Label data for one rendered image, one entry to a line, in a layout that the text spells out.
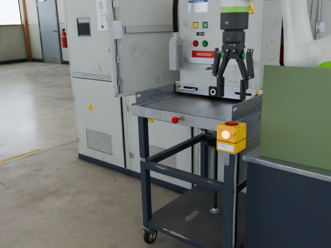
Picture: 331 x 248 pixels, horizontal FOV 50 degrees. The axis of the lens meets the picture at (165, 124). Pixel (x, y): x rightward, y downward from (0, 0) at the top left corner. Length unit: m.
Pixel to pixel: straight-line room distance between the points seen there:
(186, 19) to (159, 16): 0.27
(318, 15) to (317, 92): 0.80
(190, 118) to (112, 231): 1.03
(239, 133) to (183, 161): 1.37
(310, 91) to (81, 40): 2.24
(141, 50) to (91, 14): 0.96
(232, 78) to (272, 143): 0.58
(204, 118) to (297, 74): 0.48
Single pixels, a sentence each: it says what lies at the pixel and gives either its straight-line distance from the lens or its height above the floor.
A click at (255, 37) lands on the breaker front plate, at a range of 1.79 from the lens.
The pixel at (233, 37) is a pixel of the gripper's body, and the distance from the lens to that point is 1.21.
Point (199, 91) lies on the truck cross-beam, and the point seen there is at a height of 0.88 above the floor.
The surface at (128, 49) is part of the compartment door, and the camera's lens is 2.12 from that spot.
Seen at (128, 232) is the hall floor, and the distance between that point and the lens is 2.33.
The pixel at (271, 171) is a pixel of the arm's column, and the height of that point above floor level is 0.71.
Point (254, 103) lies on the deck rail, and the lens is 1.69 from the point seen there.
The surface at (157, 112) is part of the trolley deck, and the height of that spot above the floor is 0.83.
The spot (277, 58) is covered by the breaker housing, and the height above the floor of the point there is 1.06.
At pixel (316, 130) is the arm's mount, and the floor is 0.89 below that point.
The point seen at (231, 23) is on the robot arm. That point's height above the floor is 1.25.
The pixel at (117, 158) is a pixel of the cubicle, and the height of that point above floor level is 0.13.
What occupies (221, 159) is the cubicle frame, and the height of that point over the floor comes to 0.35.
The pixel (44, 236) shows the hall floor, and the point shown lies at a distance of 2.42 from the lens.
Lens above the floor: 1.26
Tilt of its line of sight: 16 degrees down
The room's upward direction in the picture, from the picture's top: 2 degrees counter-clockwise
